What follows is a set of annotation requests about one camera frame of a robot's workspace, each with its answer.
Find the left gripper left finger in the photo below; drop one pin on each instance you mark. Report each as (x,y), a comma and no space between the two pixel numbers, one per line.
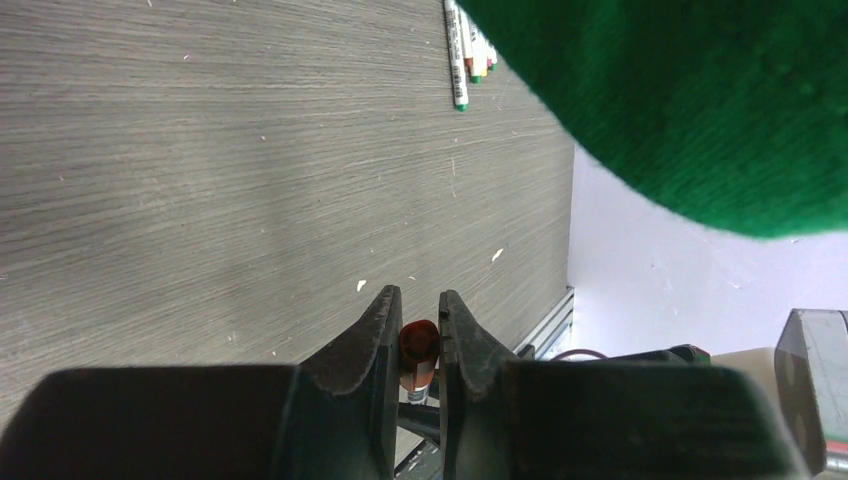
(332,416)

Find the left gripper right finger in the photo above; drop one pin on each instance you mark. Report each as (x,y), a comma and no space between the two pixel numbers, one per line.
(653,416)

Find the blue-end marker pen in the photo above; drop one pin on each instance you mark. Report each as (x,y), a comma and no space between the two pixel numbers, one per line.
(418,358)

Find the green-end marker pen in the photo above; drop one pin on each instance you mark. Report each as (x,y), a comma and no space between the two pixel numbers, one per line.
(455,55)

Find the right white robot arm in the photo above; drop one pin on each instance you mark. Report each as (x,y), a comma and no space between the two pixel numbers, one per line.
(805,376)

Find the green cloth garment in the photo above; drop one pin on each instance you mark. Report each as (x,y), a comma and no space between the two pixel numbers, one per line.
(732,114)

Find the aluminium slotted rail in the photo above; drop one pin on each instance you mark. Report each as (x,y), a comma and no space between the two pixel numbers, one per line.
(552,330)

